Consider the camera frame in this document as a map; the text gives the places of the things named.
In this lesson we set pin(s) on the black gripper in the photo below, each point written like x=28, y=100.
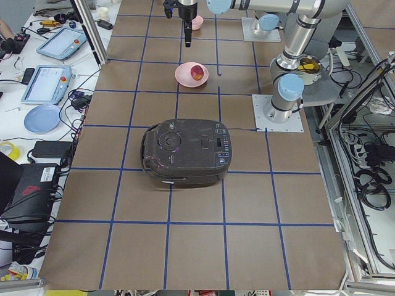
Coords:
x=187, y=12

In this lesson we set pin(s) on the pink bowl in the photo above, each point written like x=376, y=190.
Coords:
x=197, y=23

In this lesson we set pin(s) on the red apple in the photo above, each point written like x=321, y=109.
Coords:
x=197, y=72

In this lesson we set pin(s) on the pink plate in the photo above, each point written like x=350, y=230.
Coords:
x=183, y=77

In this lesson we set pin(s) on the blue plate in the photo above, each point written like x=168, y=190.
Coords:
x=42, y=119

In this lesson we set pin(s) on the white paper cup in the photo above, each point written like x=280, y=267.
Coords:
x=103, y=13

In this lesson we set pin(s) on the upper blue teach pendant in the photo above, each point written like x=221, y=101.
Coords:
x=63, y=44

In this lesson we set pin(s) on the blue teach pendant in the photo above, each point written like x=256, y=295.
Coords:
x=63, y=44
x=48, y=85

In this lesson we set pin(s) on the dark grey rice cooker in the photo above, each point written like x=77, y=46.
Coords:
x=188, y=152

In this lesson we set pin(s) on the yellow tinted container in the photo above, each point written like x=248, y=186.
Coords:
x=309, y=70

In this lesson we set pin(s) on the lower blue teach pendant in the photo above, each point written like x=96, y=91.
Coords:
x=48, y=85

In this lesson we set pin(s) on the grey chair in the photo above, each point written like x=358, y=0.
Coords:
x=324, y=90

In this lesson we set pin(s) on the black phone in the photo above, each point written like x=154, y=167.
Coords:
x=28, y=73

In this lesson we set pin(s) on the black power adapter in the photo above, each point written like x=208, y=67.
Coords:
x=51, y=149

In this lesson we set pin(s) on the yellow tape roll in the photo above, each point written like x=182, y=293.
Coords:
x=10, y=150

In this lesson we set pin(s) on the black computer box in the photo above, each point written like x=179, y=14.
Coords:
x=27, y=193

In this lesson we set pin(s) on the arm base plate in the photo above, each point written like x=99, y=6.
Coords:
x=269, y=119
x=248, y=24

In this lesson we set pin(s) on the aluminium frame post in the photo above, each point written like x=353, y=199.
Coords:
x=88, y=25

